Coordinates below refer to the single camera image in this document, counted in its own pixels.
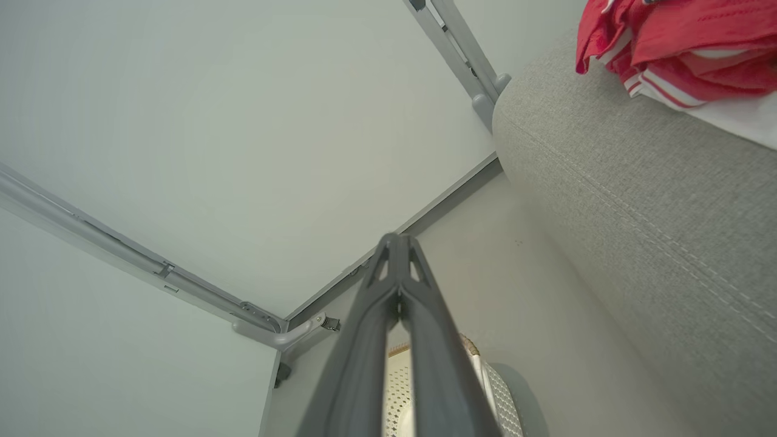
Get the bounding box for light grey fabric sofa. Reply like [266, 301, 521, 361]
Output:
[492, 24, 777, 437]

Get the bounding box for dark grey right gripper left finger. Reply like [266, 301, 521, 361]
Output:
[296, 233, 401, 437]

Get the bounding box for red white striped jersey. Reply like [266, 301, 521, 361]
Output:
[575, 0, 777, 151]

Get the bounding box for beige perforated plastic laundry basket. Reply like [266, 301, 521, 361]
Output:
[382, 333, 526, 437]

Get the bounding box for grey metal frame pole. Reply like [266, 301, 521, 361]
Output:
[0, 162, 328, 353]
[402, 0, 512, 132]

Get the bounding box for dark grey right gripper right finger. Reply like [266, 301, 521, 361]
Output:
[399, 233, 503, 437]

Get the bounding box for red shorts with white trim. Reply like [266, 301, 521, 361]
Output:
[628, 0, 777, 69]

